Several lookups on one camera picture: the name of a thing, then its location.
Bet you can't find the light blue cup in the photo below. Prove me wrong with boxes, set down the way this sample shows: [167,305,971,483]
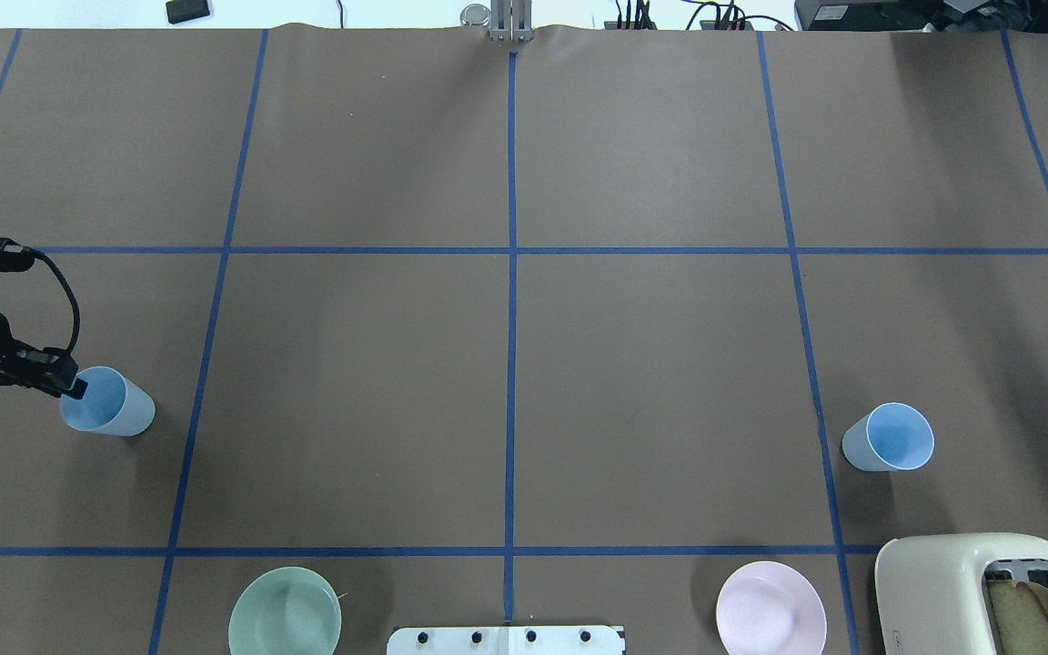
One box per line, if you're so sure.
[59,368,156,437]
[840,402,936,472]

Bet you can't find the black small box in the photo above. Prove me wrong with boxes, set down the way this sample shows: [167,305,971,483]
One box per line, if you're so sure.
[163,0,211,25]

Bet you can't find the cream white toaster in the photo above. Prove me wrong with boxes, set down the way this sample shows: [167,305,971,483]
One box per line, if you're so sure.
[874,532,1048,654]

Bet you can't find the pink plastic bowl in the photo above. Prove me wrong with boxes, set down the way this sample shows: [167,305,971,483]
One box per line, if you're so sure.
[714,560,828,654]

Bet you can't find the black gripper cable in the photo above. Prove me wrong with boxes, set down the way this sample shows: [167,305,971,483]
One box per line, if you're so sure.
[0,238,82,369]

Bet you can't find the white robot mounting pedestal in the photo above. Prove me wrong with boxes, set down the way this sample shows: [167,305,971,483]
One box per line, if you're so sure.
[386,625,627,654]

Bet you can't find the brown toast slice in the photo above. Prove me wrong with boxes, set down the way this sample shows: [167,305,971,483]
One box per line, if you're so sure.
[987,578,1048,654]

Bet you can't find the silver camera mount bracket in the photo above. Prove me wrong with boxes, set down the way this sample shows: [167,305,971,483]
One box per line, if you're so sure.
[460,0,534,43]

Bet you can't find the green plastic bowl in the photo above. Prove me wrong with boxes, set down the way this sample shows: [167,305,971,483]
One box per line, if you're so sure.
[227,567,344,654]

